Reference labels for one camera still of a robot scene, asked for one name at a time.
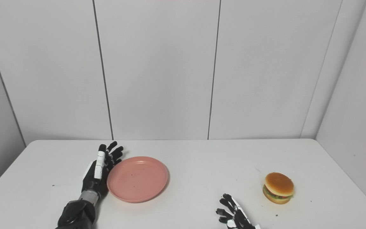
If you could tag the toy hamburger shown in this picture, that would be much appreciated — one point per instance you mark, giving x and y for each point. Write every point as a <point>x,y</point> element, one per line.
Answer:
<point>278,187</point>

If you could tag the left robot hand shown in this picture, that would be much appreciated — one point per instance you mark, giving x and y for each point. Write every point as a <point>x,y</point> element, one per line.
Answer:
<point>98,178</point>

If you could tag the pink plate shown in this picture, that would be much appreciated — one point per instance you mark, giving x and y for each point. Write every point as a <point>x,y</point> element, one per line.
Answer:
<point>137,179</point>

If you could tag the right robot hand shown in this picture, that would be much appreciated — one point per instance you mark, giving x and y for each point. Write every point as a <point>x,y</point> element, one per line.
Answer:
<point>235,214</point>

